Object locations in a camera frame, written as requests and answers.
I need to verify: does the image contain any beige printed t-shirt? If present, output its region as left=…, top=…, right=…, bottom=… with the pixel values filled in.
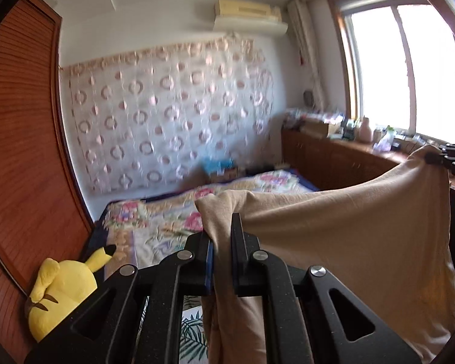
left=194, top=146, right=455, bottom=364

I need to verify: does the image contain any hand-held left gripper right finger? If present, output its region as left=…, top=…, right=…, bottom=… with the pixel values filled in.
left=231, top=212, right=421, bottom=364

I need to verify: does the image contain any stack of papers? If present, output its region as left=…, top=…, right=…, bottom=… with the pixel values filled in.
left=284, top=109, right=308, bottom=127

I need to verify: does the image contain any wooden cabinet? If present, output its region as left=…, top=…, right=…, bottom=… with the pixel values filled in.
left=281, top=127, right=455, bottom=198

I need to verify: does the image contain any white plastic jug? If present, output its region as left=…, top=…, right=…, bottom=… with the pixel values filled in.
left=373, top=126, right=395, bottom=152

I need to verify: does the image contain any yellow plush toy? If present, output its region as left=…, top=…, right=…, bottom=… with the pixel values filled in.
left=25, top=244, right=116, bottom=344

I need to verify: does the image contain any pink vase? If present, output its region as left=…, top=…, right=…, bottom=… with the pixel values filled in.
left=358, top=116, right=374, bottom=143

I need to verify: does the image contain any patterned window curtain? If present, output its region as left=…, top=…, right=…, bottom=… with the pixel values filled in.
left=286, top=0, right=327, bottom=110

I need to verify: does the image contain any open cardboard box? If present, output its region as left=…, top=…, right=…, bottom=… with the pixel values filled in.
left=301, top=119, right=342, bottom=139

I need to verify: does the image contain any floral quilt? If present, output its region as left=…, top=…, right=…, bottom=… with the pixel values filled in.
left=104, top=170, right=300, bottom=274

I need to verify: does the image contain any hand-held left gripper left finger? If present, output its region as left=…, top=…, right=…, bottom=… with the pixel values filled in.
left=25, top=231, right=215, bottom=364

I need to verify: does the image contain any window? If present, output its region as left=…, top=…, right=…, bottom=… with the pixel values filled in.
left=328, top=0, right=455, bottom=145

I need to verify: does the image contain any circle patterned sheer curtain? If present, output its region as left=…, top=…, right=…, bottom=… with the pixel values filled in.
left=61, top=34, right=285, bottom=194

